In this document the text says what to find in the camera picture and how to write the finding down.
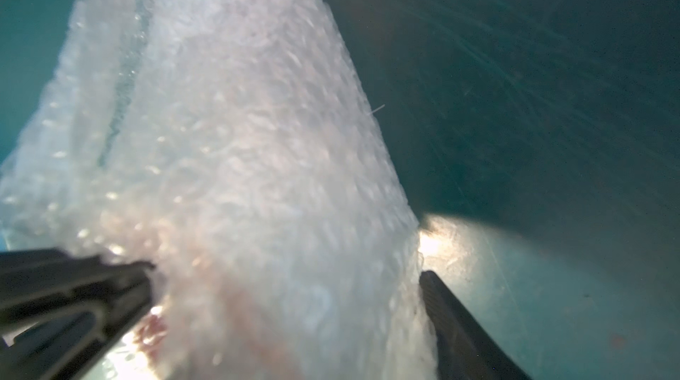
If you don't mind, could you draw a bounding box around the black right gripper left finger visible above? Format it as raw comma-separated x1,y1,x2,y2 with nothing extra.
1,248,155,380

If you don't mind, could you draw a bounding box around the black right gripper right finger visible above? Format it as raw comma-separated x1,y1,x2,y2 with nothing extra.
419,270,529,380

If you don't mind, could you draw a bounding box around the white mug red inside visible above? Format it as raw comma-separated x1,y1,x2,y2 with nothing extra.
133,314,168,363

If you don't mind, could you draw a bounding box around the clear bubble wrap sheet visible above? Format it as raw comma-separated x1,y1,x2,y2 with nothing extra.
1,0,437,379

